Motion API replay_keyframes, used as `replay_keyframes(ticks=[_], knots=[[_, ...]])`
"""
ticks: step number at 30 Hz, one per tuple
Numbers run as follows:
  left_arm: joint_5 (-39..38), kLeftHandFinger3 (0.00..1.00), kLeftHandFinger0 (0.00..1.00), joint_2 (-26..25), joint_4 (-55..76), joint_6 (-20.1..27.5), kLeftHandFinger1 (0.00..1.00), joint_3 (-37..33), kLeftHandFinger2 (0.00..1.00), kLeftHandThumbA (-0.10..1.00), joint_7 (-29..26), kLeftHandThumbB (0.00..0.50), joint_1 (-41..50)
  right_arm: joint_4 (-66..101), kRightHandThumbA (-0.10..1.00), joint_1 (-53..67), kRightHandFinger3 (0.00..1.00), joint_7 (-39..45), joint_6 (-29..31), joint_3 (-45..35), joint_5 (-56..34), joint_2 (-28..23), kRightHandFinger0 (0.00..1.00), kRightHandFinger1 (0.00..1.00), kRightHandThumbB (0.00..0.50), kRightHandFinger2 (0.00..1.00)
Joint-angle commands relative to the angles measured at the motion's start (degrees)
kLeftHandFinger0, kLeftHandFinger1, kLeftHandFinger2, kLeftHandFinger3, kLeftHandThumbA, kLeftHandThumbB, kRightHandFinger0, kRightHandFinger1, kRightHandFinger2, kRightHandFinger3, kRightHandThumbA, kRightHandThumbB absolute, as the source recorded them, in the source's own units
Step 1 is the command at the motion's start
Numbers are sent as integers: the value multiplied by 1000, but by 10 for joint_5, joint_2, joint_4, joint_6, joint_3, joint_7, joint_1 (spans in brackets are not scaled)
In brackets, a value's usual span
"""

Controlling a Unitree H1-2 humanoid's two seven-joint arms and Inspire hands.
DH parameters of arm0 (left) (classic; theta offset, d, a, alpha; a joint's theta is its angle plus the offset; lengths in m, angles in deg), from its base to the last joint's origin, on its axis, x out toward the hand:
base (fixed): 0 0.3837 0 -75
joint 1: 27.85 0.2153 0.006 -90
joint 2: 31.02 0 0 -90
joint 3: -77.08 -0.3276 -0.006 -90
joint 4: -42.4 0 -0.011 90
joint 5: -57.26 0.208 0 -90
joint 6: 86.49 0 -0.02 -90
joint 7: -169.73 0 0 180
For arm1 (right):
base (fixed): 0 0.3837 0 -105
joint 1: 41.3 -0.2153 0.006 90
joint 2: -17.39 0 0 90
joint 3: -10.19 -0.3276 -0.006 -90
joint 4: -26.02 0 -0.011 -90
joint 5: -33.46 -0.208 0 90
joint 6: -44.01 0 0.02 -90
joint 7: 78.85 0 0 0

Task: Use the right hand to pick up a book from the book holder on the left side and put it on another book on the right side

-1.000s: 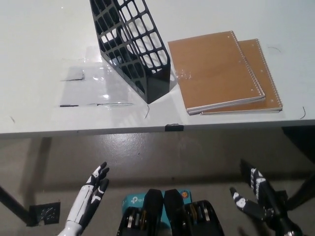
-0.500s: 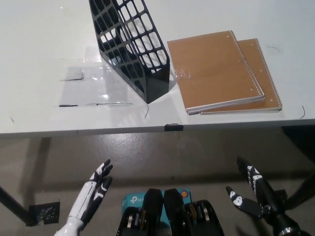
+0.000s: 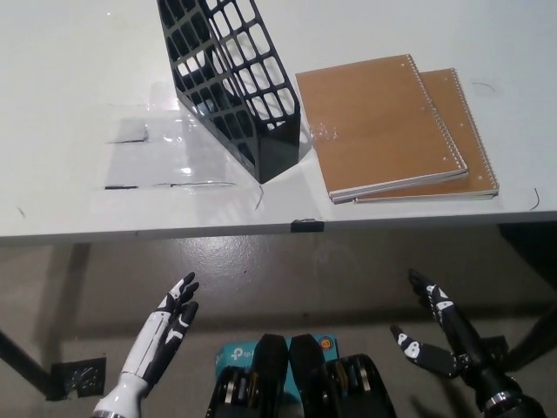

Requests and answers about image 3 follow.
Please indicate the brown spiral notebook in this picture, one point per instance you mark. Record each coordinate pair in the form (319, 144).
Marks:
(472, 148)
(374, 130)

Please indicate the black and white right hand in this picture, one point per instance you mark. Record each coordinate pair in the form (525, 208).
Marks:
(465, 352)

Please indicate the black table support panel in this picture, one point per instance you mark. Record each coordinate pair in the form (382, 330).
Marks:
(531, 244)

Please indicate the grey upright table leg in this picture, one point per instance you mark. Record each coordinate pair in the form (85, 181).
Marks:
(76, 278)

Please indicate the black lattice book holder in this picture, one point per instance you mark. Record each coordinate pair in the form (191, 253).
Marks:
(278, 152)

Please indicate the black table edge clip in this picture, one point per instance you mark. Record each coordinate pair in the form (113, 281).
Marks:
(306, 225)

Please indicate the white and black left hand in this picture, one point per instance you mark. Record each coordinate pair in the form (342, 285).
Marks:
(148, 344)

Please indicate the teal router box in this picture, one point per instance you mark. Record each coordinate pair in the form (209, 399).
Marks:
(235, 355)

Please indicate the clear plastic sheet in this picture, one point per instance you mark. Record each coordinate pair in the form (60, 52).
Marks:
(143, 165)

